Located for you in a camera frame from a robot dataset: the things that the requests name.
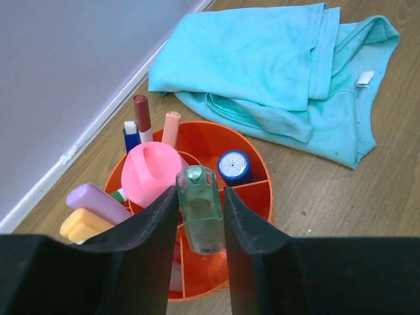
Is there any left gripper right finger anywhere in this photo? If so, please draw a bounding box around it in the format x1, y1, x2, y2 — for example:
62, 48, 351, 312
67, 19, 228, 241
224, 188, 419, 314

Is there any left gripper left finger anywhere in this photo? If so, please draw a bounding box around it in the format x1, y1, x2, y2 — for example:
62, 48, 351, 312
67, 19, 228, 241
1, 187, 179, 314

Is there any orange cap highlighter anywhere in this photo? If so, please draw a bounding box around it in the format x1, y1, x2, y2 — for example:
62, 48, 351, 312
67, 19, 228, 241
60, 208, 114, 244

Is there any green cap white marker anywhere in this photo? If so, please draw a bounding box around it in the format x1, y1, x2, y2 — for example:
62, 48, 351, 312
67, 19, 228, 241
110, 188, 128, 204

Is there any small green correction bottle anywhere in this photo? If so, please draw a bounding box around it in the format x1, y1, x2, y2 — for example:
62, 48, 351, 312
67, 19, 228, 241
176, 165, 224, 255

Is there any blue cap white marker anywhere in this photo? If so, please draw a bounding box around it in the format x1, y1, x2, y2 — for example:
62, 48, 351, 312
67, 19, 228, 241
123, 121, 140, 154

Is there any pink cap white marker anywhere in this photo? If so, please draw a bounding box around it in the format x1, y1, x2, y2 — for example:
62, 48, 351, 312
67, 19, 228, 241
161, 111, 181, 149

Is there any dark red cap marker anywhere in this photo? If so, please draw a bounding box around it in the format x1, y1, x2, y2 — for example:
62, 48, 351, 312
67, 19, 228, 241
133, 94, 153, 143

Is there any orange divided round container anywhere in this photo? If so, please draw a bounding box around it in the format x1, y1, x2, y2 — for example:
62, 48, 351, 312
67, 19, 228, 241
105, 121, 273, 301

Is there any teal folded cloth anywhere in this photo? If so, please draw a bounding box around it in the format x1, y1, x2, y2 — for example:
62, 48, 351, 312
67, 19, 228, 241
148, 3, 400, 168

